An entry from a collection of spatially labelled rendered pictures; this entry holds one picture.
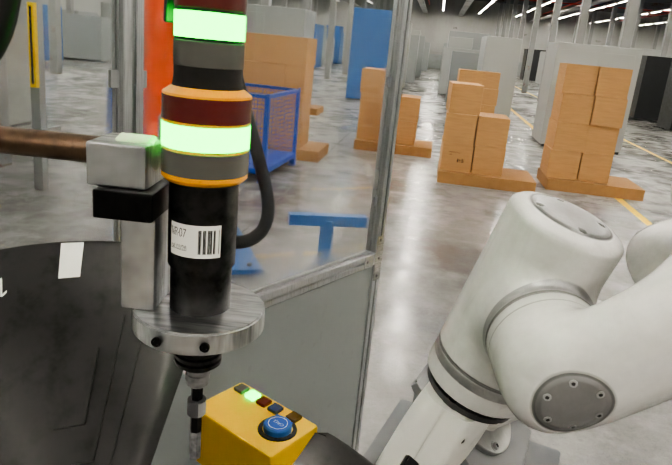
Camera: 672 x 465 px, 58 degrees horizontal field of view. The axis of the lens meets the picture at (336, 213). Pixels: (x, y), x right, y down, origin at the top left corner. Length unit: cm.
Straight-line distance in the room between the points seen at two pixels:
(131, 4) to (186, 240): 84
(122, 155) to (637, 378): 30
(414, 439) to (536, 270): 17
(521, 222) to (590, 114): 799
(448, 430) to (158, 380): 22
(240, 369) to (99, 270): 105
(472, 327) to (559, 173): 803
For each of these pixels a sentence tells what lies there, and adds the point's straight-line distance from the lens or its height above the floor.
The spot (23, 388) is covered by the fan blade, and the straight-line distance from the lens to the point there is 50.
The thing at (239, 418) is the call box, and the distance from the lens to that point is 93.
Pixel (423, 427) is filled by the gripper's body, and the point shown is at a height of 132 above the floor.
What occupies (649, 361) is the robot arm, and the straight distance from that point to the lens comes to 39.
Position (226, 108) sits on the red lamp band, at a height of 157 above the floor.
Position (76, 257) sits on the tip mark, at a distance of 53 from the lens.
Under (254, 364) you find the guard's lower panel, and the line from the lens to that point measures 157.
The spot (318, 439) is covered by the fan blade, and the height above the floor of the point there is 121.
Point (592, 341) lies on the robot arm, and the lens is 38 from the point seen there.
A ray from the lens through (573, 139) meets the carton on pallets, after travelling 842.
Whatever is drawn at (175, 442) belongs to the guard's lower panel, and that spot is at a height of 71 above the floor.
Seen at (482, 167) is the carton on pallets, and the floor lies 24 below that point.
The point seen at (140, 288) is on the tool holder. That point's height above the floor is 147.
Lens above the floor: 160
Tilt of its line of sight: 16 degrees down
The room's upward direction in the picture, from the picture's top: 6 degrees clockwise
